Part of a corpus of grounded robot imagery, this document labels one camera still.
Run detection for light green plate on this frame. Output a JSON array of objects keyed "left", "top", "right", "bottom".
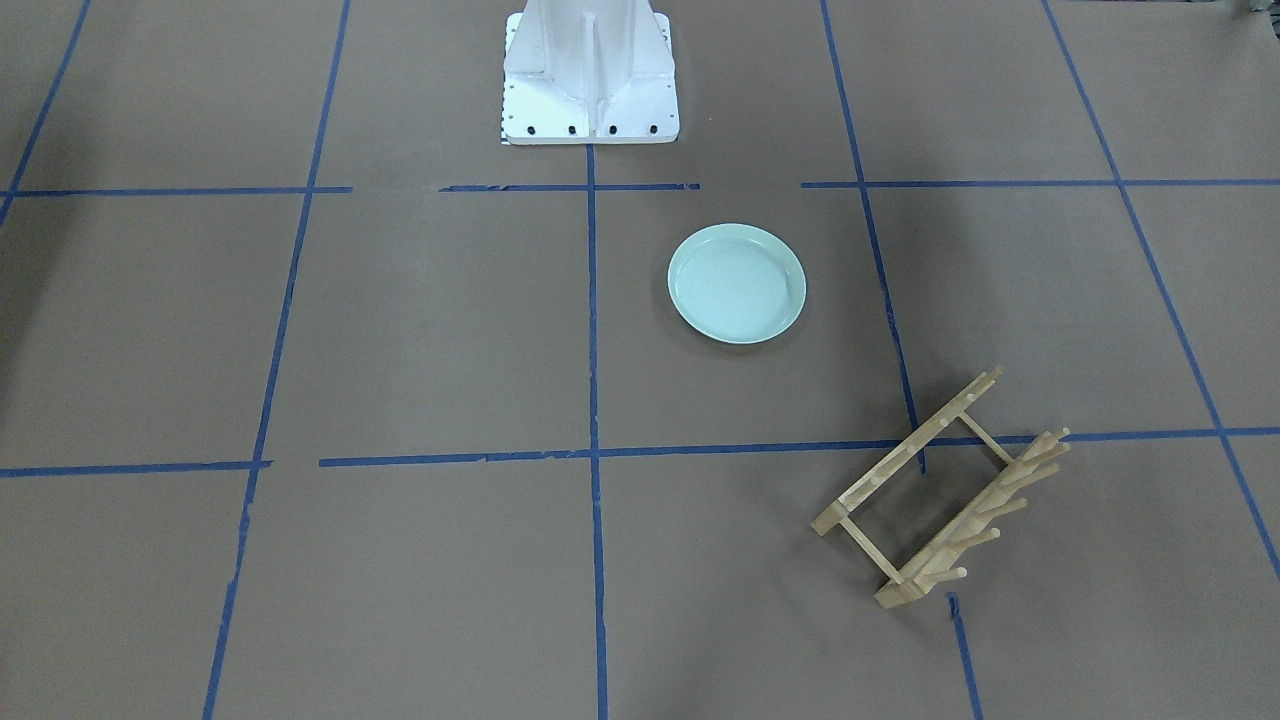
[{"left": 666, "top": 223, "right": 808, "bottom": 345}]

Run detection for wooden dish rack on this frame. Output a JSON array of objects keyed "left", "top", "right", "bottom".
[{"left": 810, "top": 366, "right": 1070, "bottom": 609}]

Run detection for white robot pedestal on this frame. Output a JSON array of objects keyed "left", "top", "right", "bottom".
[{"left": 500, "top": 1, "right": 681, "bottom": 146}]

